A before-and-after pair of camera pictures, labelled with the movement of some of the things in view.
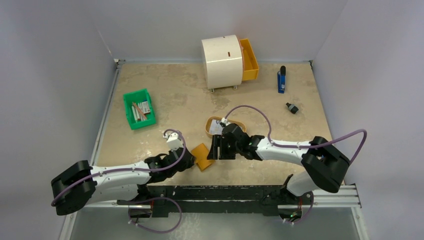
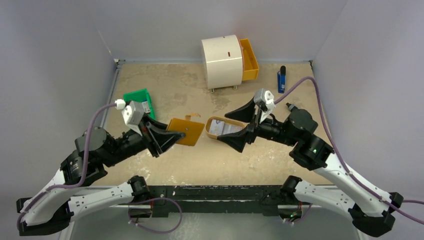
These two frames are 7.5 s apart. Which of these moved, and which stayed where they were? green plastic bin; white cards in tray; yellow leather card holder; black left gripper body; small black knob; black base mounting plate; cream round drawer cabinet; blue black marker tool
Moved: black left gripper body; yellow leather card holder
Stayed: black base mounting plate; blue black marker tool; white cards in tray; green plastic bin; small black knob; cream round drawer cabinet
